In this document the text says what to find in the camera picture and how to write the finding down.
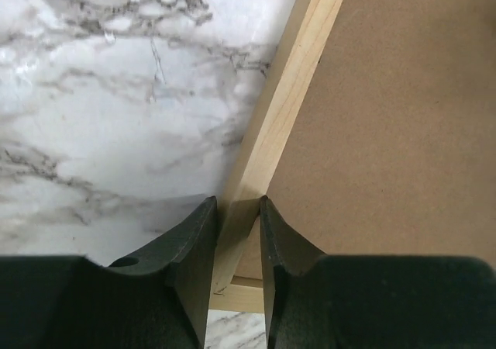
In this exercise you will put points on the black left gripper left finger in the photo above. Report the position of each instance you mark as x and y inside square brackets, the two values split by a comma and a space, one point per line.
[155, 297]

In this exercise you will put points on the brown frame backing board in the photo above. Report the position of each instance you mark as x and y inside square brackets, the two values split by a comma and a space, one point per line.
[393, 149]

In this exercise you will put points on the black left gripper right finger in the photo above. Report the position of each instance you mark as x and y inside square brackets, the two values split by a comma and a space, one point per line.
[318, 300]

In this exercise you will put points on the light wooden picture frame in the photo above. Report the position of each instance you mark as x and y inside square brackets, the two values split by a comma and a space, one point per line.
[274, 115]

